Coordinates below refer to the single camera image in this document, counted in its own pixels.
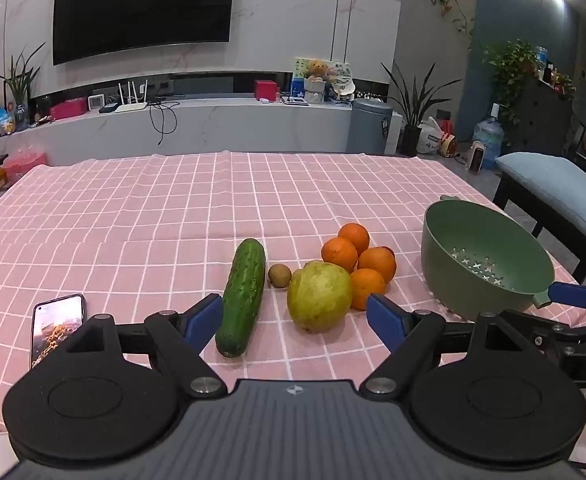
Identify white marble media console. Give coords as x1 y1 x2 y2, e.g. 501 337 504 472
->
0 96 354 162

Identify yellow-green guava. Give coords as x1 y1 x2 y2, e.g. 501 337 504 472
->
287 260 354 334

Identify blue water jug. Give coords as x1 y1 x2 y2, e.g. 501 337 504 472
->
472 103 505 171

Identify black television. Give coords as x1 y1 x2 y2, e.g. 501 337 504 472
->
53 0 238 66

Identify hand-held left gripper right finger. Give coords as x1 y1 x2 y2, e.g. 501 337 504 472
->
358 294 520 397

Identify bushy green shelf plant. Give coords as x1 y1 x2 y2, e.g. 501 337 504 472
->
482 39 541 122

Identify black cables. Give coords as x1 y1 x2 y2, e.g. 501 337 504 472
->
148 100 180 147

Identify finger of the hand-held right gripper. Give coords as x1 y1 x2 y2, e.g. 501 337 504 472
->
547 281 586 317
498 309 586 357

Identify slim-leaved potted plant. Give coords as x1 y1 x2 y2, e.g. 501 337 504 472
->
0 42 47 132

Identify small white heater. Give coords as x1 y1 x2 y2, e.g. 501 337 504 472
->
465 140 489 174

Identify pink plastic bag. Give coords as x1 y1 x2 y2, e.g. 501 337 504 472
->
3 144 49 182

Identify red box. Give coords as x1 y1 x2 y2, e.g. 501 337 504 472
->
254 79 279 104

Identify dark shelf cabinet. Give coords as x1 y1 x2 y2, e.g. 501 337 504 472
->
512 77 580 157

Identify orange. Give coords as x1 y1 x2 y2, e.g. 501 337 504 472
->
337 223 372 256
321 236 359 274
349 268 388 311
357 247 398 284

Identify pink checked tablecloth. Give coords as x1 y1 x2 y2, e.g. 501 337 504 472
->
0 151 586 437

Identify pink box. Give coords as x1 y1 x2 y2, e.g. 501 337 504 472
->
50 98 89 121

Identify smartphone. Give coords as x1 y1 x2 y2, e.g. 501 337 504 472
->
30 293 88 371

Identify green cucumber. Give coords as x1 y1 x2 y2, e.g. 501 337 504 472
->
215 238 266 359

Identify white plastic bag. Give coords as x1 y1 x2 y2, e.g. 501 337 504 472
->
416 117 446 155

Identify snake plant in black pot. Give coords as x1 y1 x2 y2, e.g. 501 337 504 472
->
380 62 462 157

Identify green colander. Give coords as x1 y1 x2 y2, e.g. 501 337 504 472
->
420 195 556 323

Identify brown kiwi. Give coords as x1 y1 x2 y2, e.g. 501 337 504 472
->
268 264 292 289

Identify teddy bear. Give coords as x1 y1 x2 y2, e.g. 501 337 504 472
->
305 59 330 106

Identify light blue seat cushion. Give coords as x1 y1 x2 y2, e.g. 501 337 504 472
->
494 152 586 249

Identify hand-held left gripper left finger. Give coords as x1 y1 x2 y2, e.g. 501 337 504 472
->
59 294 226 397

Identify grey trash can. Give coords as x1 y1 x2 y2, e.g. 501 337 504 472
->
346 98 394 155

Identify white router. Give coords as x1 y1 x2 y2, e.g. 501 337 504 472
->
116 80 149 113

